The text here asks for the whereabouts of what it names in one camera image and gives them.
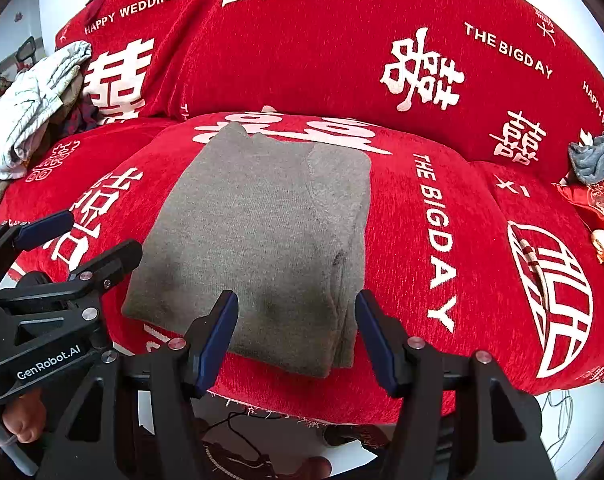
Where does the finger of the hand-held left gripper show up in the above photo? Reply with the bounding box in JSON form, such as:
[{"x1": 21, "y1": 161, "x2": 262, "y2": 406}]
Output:
[
  {"x1": 66, "y1": 239, "x2": 143, "y2": 307},
  {"x1": 0, "y1": 210, "x2": 76, "y2": 275}
]

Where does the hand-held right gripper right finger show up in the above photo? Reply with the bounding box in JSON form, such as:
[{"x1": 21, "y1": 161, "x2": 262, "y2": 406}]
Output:
[{"x1": 354, "y1": 289, "x2": 558, "y2": 480}]

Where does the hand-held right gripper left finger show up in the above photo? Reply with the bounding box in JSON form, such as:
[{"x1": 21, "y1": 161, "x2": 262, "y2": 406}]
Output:
[{"x1": 34, "y1": 289, "x2": 240, "y2": 480}]

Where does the grey knit sweater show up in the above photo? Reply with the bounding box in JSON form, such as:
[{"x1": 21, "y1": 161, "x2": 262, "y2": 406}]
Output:
[{"x1": 122, "y1": 121, "x2": 373, "y2": 380}]

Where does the person's left hand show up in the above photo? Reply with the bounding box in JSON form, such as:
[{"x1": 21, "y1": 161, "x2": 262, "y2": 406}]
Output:
[{"x1": 4, "y1": 387, "x2": 47, "y2": 443}]

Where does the dark plaid cloth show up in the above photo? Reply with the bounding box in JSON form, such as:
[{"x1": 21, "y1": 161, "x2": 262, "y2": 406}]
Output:
[{"x1": 56, "y1": 95, "x2": 105, "y2": 136}]

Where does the light grey quilted garment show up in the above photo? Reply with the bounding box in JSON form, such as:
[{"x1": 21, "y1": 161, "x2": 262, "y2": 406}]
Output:
[{"x1": 0, "y1": 40, "x2": 93, "y2": 186}]

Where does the brown cloth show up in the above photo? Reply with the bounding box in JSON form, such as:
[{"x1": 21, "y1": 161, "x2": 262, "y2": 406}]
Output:
[{"x1": 52, "y1": 74, "x2": 88, "y2": 123}]

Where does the black chair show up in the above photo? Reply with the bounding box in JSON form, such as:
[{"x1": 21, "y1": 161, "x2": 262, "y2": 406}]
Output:
[{"x1": 14, "y1": 35, "x2": 37, "y2": 71}]

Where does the red patterned cushion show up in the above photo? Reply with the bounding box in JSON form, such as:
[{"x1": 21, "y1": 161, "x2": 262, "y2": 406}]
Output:
[{"x1": 552, "y1": 170, "x2": 604, "y2": 311}]

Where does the red printed sofa cover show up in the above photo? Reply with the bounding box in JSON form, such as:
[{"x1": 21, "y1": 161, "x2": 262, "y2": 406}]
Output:
[{"x1": 0, "y1": 0, "x2": 604, "y2": 428}]

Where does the grey-blue fleece towel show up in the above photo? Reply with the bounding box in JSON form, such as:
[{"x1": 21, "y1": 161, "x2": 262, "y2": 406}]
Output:
[{"x1": 568, "y1": 131, "x2": 604, "y2": 187}]

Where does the black cable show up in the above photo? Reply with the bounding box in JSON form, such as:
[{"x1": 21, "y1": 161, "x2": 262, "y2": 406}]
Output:
[{"x1": 202, "y1": 407, "x2": 273, "y2": 461}]

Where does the unframed wall picture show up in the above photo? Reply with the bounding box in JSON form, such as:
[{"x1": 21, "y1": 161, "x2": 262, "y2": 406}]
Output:
[{"x1": 0, "y1": 52, "x2": 20, "y2": 106}]

